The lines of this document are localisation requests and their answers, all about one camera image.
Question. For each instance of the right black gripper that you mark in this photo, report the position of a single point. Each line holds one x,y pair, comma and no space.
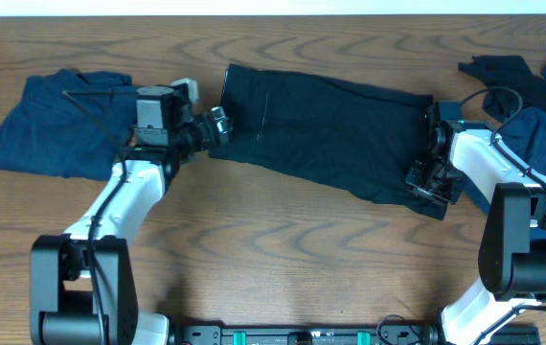
432,173

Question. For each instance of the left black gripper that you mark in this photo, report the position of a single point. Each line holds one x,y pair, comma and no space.
214,128

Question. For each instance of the black shorts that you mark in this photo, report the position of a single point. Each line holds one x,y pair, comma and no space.
356,137

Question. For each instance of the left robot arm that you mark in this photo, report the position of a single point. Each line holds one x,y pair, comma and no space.
82,288

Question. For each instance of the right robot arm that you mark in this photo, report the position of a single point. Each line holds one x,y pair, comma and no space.
512,254

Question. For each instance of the black crumpled garment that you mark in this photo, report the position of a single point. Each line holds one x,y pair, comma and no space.
507,71

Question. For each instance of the folded navy blue shorts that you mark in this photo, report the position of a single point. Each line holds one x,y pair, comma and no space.
69,124

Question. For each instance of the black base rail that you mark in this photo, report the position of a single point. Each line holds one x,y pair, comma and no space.
395,334

